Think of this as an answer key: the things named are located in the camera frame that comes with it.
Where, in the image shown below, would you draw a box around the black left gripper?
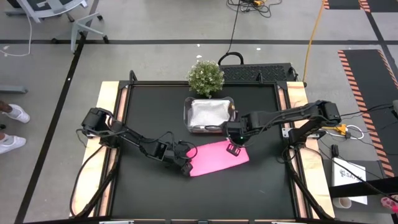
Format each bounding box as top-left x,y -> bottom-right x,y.
167,149 -> 194,177

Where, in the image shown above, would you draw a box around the yellow floor cable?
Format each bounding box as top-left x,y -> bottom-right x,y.
302,0 -> 326,83

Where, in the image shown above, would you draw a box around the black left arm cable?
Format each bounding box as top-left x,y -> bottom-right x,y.
155,130 -> 199,161

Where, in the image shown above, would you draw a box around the white office chair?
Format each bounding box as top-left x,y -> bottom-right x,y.
6,0 -> 109,53

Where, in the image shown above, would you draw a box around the white cable loop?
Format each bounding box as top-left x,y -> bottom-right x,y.
345,124 -> 365,141

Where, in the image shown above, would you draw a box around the pink microfiber towel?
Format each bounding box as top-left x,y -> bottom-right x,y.
186,139 -> 251,177

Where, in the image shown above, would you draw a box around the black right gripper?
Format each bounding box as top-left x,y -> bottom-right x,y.
226,131 -> 250,157

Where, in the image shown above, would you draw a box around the grey desk foot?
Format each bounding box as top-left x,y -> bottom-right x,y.
0,84 -> 29,95

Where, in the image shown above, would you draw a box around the artificial green potted plant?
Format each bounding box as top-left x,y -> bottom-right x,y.
187,60 -> 225,98

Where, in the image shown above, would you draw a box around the hazard-striped black floor mat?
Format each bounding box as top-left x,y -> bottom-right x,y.
338,49 -> 398,178
323,0 -> 398,13

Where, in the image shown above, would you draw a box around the white printed box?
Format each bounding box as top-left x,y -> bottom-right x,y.
331,157 -> 368,205

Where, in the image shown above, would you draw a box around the yellow power plug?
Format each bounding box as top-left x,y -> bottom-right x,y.
323,123 -> 348,136

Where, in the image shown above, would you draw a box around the wooden side board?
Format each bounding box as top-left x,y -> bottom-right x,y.
285,81 -> 336,219
70,81 -> 121,217

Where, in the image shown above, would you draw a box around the pink patterned object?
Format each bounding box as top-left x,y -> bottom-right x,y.
381,195 -> 398,215

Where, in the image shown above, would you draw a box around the left wooden side board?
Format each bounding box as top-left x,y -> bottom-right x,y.
70,81 -> 121,217

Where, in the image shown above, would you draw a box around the black perforated computer case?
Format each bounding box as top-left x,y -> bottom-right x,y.
219,63 -> 295,83

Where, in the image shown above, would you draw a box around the black floor cable with loop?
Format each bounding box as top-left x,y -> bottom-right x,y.
217,0 -> 245,67

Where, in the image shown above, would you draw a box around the white sneakers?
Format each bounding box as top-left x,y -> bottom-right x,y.
0,100 -> 31,156

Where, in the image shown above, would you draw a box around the grey waffle-weave towel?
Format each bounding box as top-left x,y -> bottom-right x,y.
189,98 -> 232,129

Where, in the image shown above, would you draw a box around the beige tape roll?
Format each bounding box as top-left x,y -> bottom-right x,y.
332,196 -> 353,210

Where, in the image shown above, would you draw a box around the tangled black cable bundle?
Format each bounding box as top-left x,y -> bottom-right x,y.
226,0 -> 283,19

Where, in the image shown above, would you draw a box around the black flat beam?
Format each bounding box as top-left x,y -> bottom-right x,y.
328,176 -> 398,199

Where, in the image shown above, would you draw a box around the right wooden side board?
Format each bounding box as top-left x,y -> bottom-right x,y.
285,81 -> 336,219

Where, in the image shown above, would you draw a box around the thin white floor cable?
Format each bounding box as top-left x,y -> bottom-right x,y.
0,14 -> 34,58

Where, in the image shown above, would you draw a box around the clear plastic bin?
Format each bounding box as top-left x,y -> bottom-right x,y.
183,96 -> 236,134

